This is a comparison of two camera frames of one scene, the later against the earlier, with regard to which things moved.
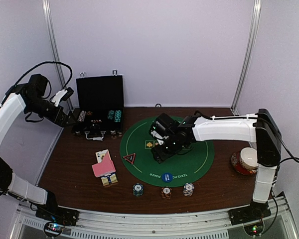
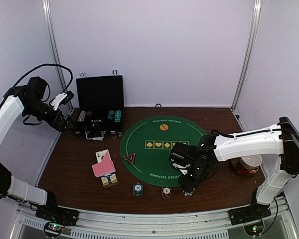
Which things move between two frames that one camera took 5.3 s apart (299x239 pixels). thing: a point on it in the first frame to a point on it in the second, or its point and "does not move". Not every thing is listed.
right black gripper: [161, 156] to [188, 186]
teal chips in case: [117, 116] does not move
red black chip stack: [166, 192] does not move
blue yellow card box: [109, 179] does not move
